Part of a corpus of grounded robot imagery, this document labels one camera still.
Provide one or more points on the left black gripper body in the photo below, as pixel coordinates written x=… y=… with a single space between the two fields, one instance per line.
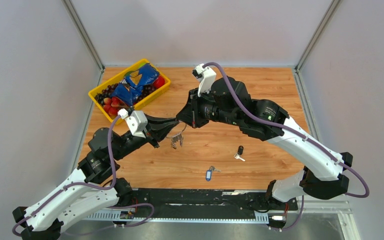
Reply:
x=149 y=138

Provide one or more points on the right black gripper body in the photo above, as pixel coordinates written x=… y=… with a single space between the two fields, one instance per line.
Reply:
x=202 y=109

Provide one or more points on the large metal keyring with keys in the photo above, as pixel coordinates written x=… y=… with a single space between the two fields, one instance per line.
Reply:
x=176 y=139

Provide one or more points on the key with blue tag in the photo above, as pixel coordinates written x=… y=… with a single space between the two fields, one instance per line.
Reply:
x=209 y=173

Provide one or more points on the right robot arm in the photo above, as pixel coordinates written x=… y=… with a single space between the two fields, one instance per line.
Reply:
x=320 y=178

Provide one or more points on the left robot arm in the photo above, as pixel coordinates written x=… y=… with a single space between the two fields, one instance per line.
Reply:
x=93 y=185

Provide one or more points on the red apple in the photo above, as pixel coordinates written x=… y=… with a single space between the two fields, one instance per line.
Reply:
x=159 y=82

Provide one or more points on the blue snack bag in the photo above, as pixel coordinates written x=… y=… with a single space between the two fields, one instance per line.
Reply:
x=136 y=79

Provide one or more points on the red strawberries cluster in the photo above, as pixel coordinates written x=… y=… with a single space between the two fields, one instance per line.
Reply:
x=111 y=105

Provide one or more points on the key with black tag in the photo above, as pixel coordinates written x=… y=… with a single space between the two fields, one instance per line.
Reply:
x=238 y=154

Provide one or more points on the dark grape bunch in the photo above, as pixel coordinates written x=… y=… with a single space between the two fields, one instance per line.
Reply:
x=126 y=99

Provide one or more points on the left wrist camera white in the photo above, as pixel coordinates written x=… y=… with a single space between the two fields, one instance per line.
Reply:
x=136 y=122

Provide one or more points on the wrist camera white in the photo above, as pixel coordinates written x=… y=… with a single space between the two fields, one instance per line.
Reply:
x=136 y=122
x=206 y=76

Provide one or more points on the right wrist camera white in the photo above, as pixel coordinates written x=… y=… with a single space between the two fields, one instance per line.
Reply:
x=206 y=76

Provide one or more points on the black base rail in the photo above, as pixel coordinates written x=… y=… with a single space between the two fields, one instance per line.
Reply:
x=206 y=204

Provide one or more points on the aluminium frame rail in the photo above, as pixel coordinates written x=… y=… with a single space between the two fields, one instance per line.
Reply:
x=273 y=220

